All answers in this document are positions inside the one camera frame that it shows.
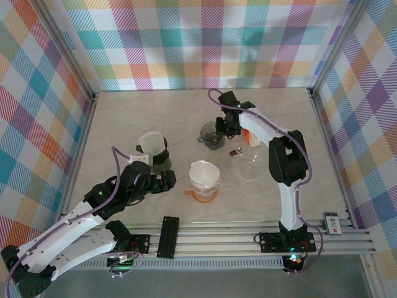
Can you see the grey coffee dripper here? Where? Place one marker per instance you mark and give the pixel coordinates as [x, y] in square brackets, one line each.
[211, 142]

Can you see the olive green coffee dripper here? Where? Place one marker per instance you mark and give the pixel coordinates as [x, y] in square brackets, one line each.
[161, 155]

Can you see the white paper coffee filter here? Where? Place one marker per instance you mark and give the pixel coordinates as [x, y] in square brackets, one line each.
[150, 142]
[203, 174]

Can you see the orange glass carafe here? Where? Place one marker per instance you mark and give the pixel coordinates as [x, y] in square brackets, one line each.
[204, 198]

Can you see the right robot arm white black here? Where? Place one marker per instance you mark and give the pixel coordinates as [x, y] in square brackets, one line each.
[288, 161]

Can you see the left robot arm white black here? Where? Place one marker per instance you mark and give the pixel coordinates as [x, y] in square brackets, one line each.
[71, 232]

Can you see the small controller board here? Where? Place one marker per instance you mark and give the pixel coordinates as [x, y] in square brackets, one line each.
[121, 264]
[294, 261]

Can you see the white label card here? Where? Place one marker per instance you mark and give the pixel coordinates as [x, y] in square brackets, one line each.
[333, 223]

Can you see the black bracket plate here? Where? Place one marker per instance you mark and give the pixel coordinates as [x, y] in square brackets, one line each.
[168, 237]

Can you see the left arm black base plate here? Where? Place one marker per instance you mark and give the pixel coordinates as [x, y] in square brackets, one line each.
[142, 243]

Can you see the aluminium side rail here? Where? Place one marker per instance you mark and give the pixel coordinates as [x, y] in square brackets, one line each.
[322, 124]
[80, 155]

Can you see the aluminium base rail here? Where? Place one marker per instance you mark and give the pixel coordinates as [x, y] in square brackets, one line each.
[217, 236]

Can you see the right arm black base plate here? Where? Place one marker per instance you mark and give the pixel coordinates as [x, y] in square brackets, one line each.
[270, 242]

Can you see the aluminium frame post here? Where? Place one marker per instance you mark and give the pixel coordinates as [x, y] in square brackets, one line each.
[338, 46]
[72, 52]

